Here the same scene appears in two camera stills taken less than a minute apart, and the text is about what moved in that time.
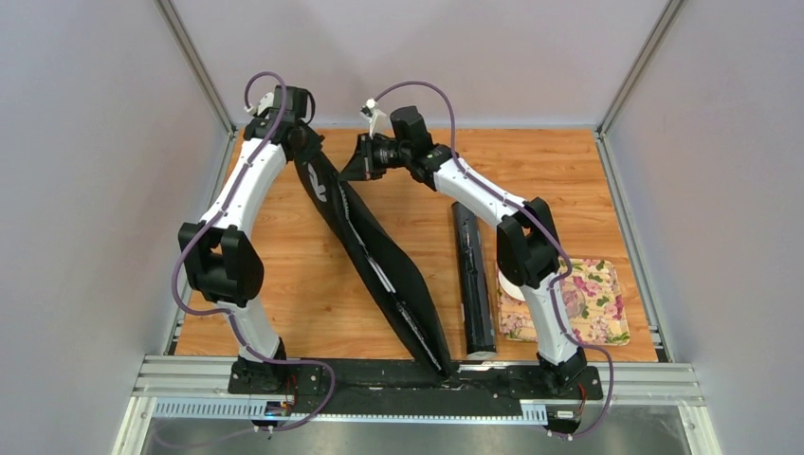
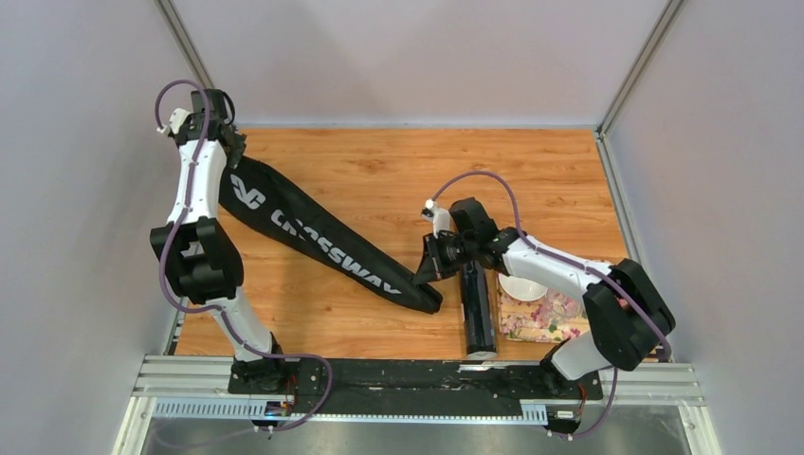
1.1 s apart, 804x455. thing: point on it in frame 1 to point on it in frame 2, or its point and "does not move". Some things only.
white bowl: x=510 y=286 does not move
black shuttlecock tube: x=474 y=286 does not move
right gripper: x=368 y=164 to x=432 y=266
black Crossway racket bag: x=388 y=253 to x=279 y=209
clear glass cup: x=573 y=298 does not move
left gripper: x=312 y=147 to x=236 y=152
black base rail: x=359 y=389 does not move
